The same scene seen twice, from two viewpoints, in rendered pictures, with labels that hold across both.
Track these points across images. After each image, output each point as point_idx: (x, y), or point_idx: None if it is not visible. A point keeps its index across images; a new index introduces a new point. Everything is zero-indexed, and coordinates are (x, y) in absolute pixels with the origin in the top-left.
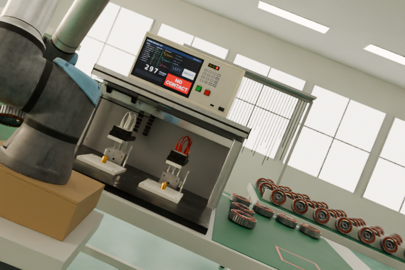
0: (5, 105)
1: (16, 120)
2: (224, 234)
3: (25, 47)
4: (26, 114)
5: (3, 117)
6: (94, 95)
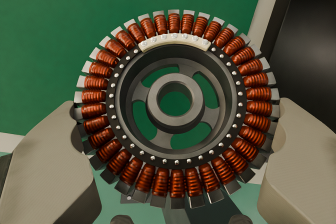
0: (154, 206)
1: (193, 60)
2: None
3: None
4: (269, 137)
5: (142, 100)
6: None
